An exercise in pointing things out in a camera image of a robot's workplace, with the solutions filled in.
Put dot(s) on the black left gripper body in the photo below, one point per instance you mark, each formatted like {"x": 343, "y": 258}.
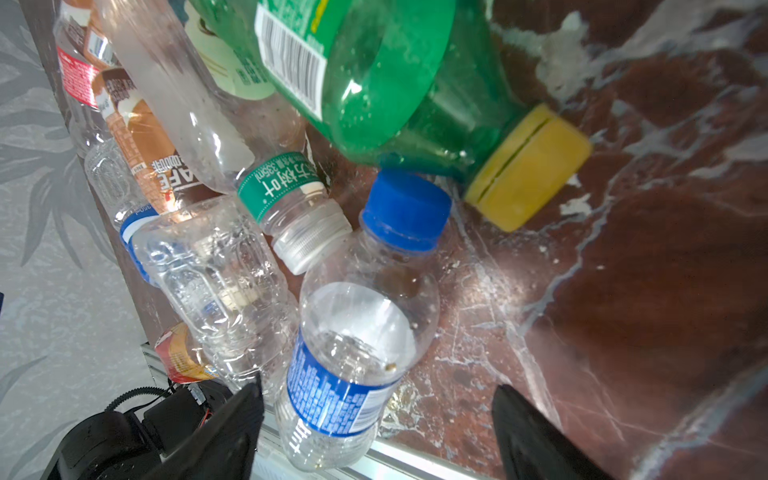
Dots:
{"x": 135, "y": 432}

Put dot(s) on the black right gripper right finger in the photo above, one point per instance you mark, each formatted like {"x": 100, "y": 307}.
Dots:
{"x": 531, "y": 447}

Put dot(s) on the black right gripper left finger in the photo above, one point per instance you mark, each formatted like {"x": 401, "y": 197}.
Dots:
{"x": 225, "y": 446}

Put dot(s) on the tall clear ribbed bottle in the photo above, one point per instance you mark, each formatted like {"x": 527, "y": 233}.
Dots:
{"x": 214, "y": 265}

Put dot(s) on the blue label water bottle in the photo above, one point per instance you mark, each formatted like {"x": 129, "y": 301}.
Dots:
{"x": 369, "y": 311}

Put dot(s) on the green soda bottle yellow cap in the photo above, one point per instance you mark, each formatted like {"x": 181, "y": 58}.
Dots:
{"x": 410, "y": 85}

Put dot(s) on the red yellow label bottle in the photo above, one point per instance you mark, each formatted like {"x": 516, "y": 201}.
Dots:
{"x": 183, "y": 358}

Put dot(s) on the clear bottle blue label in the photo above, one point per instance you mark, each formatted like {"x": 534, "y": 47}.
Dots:
{"x": 128, "y": 209}

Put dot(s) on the brown coffee bottle lying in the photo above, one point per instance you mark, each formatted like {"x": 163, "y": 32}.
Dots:
{"x": 162, "y": 175}

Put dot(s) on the clear bottle green label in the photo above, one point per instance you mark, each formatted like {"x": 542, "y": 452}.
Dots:
{"x": 252, "y": 149}

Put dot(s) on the clear bottle pink label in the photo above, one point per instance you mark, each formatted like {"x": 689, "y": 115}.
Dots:
{"x": 86, "y": 126}

